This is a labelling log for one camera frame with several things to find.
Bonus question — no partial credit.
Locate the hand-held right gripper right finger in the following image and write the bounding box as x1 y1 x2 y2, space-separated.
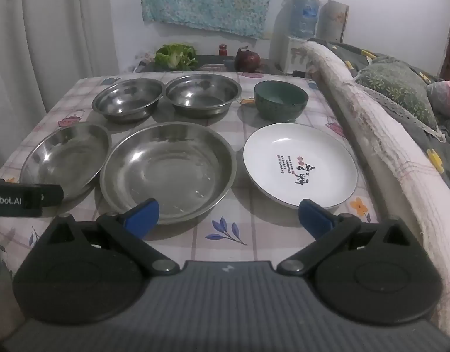
277 199 409 276

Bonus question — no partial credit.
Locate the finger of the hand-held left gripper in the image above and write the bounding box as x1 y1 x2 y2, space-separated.
40 184 64 208

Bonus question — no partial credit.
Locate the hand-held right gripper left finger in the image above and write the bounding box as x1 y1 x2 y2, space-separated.
45 198 181 275

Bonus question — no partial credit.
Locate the medium steel plate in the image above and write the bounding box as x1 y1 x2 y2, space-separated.
20 122 112 203

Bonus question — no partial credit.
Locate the large steel plate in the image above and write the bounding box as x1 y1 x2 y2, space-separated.
99 121 237 225

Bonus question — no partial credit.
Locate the white ceramic plate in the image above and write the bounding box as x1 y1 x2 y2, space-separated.
243 123 358 208

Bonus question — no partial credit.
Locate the green ceramic bowl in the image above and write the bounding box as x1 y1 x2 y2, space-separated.
254 81 309 122

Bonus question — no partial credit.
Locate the small steel bowl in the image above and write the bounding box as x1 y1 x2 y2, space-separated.
92 79 165 123

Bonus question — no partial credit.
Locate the wide steel bowl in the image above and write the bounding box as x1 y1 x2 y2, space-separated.
165 74 242 119

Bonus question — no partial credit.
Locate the plaid printed tablecloth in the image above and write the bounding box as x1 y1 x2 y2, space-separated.
0 70 383 290

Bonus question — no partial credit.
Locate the pink frayed towel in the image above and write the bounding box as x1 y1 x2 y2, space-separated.
302 40 450 341

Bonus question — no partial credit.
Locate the white curtain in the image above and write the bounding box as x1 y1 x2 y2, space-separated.
0 0 145 180

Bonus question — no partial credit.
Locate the green floral pillow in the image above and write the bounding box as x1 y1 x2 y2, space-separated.
353 57 445 142

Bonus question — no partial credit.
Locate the green lettuce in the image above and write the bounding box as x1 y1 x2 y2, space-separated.
154 43 198 71

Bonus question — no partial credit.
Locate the white water dispenser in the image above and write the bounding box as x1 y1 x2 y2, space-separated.
271 35 310 74

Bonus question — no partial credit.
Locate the dark red apple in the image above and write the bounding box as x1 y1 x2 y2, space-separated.
234 46 261 72

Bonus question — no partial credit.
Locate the pink cloth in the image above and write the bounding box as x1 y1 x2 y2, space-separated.
426 64 450 120

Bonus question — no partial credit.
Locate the grey rolled mat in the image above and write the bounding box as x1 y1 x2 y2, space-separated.
316 0 349 43

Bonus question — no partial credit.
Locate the large blue water bottle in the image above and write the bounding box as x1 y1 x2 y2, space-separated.
291 0 320 39

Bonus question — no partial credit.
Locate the blue floral wall cloth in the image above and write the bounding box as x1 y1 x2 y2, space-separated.
141 0 285 39

